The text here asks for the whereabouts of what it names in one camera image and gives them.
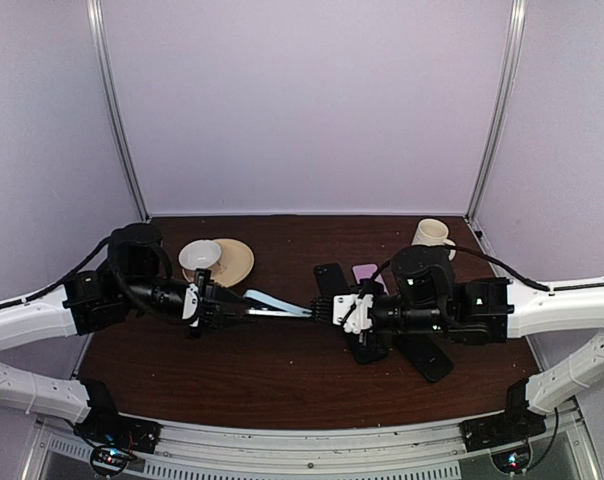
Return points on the aluminium post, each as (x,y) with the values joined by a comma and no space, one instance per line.
(99,36)
(509,69)

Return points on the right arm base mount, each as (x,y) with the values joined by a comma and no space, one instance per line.
(517,423)

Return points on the cream ribbed mug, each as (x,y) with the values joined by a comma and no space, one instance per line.
(433,232)

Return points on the left aluminium post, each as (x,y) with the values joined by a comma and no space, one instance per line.
(99,36)

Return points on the aluminium front rail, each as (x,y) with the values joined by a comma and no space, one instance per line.
(434,450)

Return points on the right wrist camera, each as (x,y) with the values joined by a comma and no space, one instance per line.
(351,313)

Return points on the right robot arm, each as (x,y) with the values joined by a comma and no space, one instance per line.
(429,300)

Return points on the black phone case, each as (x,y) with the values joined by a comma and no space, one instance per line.
(427,358)

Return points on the pink phone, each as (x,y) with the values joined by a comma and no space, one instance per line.
(361,272)

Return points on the right aluminium post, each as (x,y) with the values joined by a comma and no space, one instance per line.
(509,69)

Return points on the light blue cased phone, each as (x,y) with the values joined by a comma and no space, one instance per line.
(261,303)

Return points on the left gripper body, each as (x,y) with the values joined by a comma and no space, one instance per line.
(198,324)

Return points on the beige saucer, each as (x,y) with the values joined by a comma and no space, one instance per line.
(235,264)

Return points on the black cased phone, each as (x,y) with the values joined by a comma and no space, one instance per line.
(331,281)

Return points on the white teacup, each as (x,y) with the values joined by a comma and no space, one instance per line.
(199,254)

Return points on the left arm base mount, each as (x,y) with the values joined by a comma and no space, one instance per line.
(114,439)

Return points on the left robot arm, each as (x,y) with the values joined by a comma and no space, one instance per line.
(136,276)

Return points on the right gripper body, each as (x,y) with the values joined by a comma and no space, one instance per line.
(329,308)

